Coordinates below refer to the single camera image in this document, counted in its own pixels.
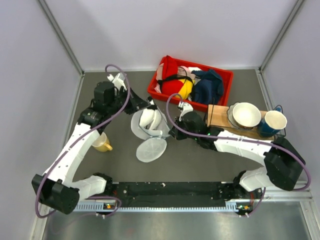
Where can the cream bowl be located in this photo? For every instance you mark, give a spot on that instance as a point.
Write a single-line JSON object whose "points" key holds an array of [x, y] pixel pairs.
{"points": [[244, 115]]}

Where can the white garment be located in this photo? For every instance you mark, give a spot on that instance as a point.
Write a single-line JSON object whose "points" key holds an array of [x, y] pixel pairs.
{"points": [[194, 69]]}

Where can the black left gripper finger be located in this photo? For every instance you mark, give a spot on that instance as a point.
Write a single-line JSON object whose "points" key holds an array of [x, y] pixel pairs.
{"points": [[137, 103], [132, 109]]}

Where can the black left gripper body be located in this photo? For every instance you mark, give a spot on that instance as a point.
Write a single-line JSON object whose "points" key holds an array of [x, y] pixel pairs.
{"points": [[118, 101]]}

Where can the beige garment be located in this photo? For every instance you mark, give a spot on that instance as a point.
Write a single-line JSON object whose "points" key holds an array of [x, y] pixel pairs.
{"points": [[159, 72]]}

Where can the blue cup cream inside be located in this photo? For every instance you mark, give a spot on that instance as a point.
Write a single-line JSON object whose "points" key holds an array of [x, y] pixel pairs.
{"points": [[273, 122]]}

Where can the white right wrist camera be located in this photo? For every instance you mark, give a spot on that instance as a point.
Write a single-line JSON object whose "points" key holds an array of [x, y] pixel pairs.
{"points": [[184, 108]]}

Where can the navy blue garment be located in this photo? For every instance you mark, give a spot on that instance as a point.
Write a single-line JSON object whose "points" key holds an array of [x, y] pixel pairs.
{"points": [[209, 89]]}

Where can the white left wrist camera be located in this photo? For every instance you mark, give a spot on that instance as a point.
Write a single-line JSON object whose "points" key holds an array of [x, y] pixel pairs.
{"points": [[118, 80]]}

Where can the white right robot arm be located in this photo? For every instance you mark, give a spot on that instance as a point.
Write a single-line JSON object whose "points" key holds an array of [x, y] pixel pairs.
{"points": [[281, 164]]}

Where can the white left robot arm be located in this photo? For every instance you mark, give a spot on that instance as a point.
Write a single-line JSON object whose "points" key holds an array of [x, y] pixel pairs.
{"points": [[55, 188]]}

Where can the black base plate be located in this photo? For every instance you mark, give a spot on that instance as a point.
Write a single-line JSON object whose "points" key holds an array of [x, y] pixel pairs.
{"points": [[178, 194]]}

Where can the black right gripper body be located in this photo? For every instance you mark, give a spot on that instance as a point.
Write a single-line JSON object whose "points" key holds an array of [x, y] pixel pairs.
{"points": [[180, 135]]}

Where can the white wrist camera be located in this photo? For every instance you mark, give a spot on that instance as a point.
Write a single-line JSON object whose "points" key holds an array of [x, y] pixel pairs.
{"points": [[118, 80], [184, 108]]}

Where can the black wire wooden shelf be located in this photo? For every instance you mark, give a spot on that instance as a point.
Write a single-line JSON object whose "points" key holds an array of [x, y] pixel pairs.
{"points": [[221, 117]]}

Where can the white mesh laundry bag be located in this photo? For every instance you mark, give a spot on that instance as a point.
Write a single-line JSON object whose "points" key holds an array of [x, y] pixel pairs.
{"points": [[152, 147]]}

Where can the yellow mug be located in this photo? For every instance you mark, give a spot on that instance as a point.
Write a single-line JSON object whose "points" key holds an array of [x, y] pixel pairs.
{"points": [[102, 143]]}

